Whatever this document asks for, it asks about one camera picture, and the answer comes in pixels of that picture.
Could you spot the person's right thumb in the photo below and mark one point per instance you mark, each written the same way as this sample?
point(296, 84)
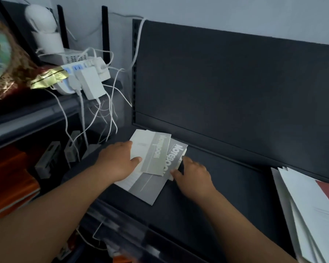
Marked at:
point(176, 173)

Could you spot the plain white notebook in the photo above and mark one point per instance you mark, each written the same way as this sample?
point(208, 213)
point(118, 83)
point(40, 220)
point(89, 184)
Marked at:
point(286, 216)

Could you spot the dark grey notebook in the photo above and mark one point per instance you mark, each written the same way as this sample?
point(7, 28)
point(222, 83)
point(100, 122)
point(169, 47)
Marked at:
point(150, 186)

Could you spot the black shelf back panel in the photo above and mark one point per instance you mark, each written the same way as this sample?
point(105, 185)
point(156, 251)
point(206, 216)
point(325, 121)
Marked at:
point(230, 93)

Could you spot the person's right hand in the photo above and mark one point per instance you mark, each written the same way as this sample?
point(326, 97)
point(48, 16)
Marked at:
point(196, 180)

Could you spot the white plug adapter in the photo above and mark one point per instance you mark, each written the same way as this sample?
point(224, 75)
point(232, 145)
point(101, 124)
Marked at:
point(72, 146)

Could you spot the person's left thumb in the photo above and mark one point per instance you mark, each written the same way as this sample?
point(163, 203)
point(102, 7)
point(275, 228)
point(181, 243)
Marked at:
point(135, 161)

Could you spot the black shelf upright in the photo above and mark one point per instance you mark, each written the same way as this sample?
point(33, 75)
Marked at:
point(105, 32)
point(62, 27)

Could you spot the orange box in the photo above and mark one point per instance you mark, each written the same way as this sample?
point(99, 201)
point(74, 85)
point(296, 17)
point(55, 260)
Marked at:
point(8, 186)

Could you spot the gold foil gift packet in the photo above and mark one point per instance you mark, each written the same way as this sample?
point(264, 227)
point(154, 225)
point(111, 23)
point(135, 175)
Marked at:
point(8, 68)

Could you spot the person's left hand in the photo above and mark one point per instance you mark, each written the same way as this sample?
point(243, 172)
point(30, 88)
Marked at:
point(113, 161)

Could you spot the white power strip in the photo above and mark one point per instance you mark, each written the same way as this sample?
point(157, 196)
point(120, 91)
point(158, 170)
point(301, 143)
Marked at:
point(98, 67)

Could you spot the white notebook with red cover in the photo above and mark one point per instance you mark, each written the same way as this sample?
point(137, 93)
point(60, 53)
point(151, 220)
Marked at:
point(315, 205)

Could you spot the white power adapter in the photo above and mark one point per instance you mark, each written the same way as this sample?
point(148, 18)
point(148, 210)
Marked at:
point(91, 83)

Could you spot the person's right forearm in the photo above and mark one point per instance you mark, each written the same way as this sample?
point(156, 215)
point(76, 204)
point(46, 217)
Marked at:
point(235, 230)

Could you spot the white and grey notebook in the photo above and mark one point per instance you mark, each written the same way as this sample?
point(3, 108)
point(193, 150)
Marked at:
point(153, 150)

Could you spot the white router box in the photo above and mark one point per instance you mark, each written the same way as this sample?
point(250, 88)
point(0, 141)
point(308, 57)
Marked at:
point(71, 56)

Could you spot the grey shelf rail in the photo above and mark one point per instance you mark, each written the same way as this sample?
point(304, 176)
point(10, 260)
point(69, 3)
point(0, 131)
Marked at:
point(24, 125)

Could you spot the person's left forearm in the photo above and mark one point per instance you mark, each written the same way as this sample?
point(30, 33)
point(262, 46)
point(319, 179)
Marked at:
point(43, 216)

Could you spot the white security camera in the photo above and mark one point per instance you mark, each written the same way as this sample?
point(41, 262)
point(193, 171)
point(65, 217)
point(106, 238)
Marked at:
point(42, 24)

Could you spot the clear plastic shelf rail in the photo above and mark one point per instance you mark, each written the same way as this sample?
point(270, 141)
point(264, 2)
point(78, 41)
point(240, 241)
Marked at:
point(120, 230)

